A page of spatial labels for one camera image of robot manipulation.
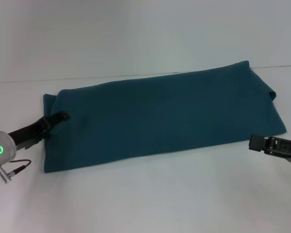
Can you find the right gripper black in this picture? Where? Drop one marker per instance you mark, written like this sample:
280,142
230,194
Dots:
283,149

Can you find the teal t-shirt with FREE print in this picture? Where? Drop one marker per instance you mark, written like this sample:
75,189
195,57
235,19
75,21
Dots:
165,116

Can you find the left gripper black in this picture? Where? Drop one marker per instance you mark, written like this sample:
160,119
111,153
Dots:
29,133

